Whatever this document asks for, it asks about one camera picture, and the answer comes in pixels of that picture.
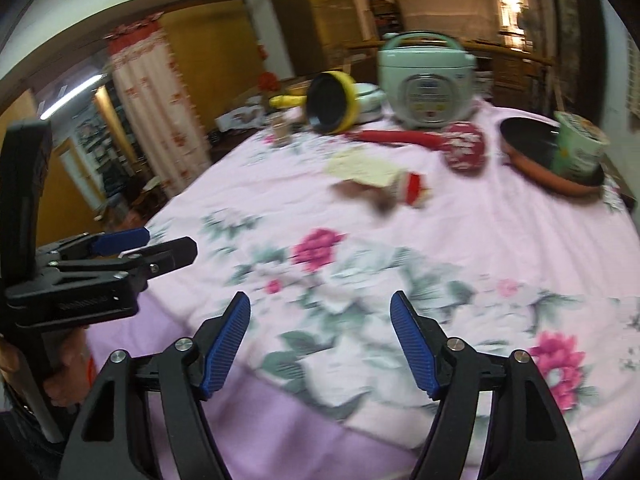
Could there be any white plastic bag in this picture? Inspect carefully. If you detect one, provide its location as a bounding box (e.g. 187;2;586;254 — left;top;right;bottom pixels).
216;105;266;131

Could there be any red floral curtain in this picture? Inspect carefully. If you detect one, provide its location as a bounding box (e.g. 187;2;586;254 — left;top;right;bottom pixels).
105;15;213;198

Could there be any glass shaker jar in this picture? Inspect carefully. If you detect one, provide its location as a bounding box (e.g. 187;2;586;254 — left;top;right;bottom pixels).
270;112;293;147

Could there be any dark framed picture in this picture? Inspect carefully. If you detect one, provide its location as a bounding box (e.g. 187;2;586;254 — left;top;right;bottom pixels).
552;0;606;116

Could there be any person's left hand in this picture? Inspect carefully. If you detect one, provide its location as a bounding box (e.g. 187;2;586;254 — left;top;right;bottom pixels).
42;324;96;406

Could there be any white covered furniture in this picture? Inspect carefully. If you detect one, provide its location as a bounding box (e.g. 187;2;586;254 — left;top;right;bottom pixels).
397;0;501;36

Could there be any green paper cup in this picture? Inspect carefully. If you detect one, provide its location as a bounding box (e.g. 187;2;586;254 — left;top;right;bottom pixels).
551;111;610;178

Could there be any wooden wardrobe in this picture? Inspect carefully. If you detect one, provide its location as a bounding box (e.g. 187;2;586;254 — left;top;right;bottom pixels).
160;0;266;106

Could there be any yellow pan with black inside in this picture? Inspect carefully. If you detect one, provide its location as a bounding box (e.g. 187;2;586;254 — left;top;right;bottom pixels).
269;71;360;136

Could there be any fluorescent tube light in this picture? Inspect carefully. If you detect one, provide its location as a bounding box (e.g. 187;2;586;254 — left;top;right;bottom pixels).
37;74;108;121

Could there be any green rice cooker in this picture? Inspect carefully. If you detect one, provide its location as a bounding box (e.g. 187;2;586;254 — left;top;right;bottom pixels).
376;31;478;130

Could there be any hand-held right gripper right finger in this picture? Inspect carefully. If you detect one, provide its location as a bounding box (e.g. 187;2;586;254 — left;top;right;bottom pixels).
389;290;585;480

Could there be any purple bed sheet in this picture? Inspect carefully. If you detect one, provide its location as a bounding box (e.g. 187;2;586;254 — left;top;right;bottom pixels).
85;290;616;480

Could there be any brown frying pan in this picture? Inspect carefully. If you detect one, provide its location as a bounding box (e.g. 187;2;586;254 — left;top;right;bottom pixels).
500;116;606;198

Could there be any small white pot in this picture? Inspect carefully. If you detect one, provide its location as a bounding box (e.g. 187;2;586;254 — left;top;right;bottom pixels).
352;82;387;123

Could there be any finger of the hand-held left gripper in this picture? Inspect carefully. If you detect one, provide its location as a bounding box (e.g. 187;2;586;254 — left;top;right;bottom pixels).
50;236;198;283
37;227;151;261

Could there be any pink floral cloth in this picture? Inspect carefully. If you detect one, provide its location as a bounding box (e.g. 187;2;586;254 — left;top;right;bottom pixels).
145;97;640;466

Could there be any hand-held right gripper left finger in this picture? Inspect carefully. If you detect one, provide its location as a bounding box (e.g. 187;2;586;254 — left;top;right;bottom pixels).
57;291;252;480

